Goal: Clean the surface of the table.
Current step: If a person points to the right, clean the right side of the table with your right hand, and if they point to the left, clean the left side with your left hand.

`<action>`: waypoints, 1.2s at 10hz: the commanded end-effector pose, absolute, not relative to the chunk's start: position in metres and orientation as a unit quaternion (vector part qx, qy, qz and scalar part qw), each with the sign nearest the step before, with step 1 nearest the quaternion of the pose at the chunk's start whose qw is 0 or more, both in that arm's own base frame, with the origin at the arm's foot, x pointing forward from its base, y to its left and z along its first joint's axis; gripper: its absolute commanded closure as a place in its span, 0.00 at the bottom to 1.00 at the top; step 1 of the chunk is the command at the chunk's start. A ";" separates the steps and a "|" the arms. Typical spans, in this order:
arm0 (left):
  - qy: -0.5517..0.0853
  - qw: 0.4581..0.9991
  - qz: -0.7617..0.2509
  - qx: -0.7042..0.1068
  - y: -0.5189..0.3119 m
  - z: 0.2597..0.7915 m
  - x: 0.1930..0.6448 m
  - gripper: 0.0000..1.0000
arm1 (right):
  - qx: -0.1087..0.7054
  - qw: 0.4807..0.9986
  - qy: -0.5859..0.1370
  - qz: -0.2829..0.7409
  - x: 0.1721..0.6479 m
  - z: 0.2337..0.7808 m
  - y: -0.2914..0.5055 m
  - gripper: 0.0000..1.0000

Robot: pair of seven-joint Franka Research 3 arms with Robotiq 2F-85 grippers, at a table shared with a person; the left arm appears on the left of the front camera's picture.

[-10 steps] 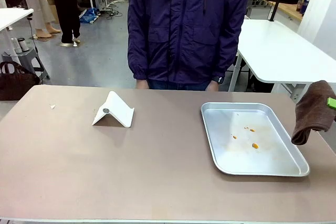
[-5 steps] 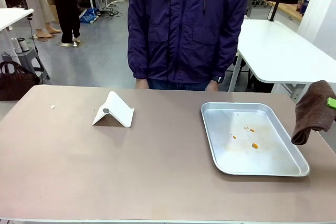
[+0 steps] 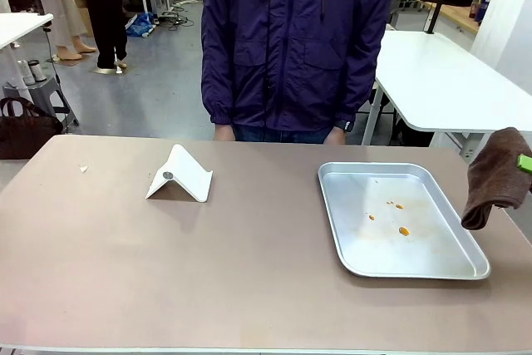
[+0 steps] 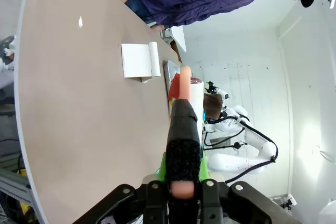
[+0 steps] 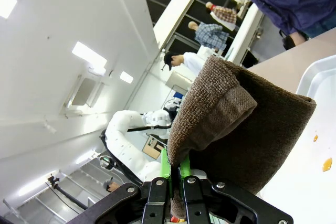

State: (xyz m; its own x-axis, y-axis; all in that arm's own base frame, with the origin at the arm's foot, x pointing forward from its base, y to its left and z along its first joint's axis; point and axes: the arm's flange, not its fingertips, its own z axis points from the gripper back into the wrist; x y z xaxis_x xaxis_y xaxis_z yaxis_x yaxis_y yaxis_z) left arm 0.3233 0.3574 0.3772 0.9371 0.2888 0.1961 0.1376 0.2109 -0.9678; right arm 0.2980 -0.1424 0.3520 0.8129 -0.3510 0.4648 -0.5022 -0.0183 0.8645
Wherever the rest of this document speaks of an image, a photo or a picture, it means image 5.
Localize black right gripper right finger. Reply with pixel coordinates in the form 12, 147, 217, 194
179, 155, 293, 224

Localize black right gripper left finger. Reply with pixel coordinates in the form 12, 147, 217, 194
62, 147, 173, 224

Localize brown cloth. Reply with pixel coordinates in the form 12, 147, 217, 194
167, 55, 317, 218

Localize person's left hand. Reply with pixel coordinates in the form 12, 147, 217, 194
290, 31, 308, 49

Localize bystander with grey cap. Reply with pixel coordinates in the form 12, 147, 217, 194
102, 177, 121, 193

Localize brown wooden board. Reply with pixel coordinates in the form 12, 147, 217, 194
143, 134, 165, 161

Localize black device with green light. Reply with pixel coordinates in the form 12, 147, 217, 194
99, 155, 117, 172

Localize silver metal tray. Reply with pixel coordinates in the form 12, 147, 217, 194
256, 55, 336, 224

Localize white cabinet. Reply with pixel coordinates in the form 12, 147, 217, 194
165, 71, 195, 91

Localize rectangular ceiling light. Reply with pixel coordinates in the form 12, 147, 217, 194
72, 41, 108, 69
0, 0, 17, 19
119, 71, 134, 83

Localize ceiling air conditioner unit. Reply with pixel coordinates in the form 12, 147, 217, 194
60, 73, 106, 116

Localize bystander in white coat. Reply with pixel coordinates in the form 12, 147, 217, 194
163, 51, 208, 76

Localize bystander in blue plaid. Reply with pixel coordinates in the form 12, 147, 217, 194
187, 20, 229, 51

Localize black wrist watch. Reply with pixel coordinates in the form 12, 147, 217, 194
279, 29, 292, 50

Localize bystander in red plaid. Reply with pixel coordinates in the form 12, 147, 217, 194
205, 1, 237, 32

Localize person's blue jeans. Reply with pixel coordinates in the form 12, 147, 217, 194
304, 18, 336, 39

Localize black camera boom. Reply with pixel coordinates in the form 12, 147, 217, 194
44, 174, 88, 210

